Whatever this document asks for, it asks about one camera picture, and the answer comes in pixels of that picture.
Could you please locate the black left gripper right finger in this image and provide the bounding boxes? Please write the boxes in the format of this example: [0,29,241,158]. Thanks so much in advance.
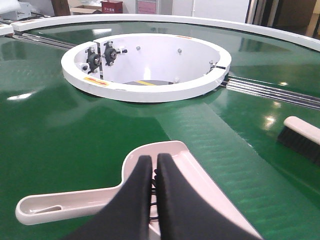
[156,153,240,240]

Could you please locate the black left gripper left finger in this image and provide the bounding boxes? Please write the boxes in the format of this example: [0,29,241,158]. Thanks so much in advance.
[62,155,153,240]

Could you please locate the thin black cable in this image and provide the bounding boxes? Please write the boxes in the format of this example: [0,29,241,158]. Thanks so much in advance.
[148,168,161,222]

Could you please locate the pink plastic dustpan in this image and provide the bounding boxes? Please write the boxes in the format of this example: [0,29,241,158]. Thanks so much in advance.
[15,140,262,240]

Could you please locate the steel rollers right seam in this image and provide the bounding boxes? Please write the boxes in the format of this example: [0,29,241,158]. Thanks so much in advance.
[220,76,320,111]

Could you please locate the steel rollers seam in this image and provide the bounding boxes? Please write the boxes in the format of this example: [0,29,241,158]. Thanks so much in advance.
[220,76,320,111]
[5,33,77,50]

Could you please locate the white outer rim right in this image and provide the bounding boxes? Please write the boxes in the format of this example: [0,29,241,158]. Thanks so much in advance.
[10,13,320,52]

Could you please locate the white rim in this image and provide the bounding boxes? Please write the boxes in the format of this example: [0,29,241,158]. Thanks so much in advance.
[10,13,320,52]
[0,23,14,36]

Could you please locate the steel rollers upper left seam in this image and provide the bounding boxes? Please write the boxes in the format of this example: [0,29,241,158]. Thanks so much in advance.
[5,33,77,50]

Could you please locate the red box background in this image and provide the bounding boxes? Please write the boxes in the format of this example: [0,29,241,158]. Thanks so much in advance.
[101,0,123,14]

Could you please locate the cardboard box background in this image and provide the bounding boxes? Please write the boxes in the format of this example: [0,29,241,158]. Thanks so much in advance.
[67,0,102,15]

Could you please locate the white outer rim left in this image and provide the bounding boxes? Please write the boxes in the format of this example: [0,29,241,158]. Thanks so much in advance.
[0,23,14,36]

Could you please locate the white inner conveyor ring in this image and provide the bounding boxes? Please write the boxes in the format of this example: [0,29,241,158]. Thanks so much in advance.
[60,33,232,104]

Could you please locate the left black bearing mount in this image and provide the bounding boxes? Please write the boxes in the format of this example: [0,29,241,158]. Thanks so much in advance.
[86,47,101,74]

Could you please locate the black bearing mount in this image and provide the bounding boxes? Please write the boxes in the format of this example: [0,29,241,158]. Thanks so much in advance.
[86,47,101,74]
[102,41,128,66]

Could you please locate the right black bearing mount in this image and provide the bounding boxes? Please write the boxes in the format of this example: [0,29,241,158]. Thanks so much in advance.
[102,41,128,66]

